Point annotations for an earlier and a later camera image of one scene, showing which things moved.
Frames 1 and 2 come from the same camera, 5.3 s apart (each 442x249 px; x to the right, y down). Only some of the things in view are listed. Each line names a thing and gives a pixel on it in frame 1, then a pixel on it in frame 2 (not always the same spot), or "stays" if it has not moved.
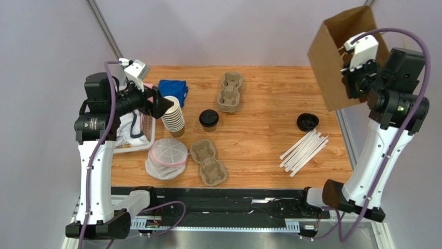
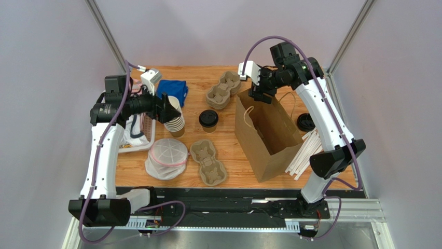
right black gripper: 350,75 → 262,90
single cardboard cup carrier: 212,173 stays
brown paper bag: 325,54 → 266,132
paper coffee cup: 209,129 stays
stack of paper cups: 174,120 stays
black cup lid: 209,118 stays
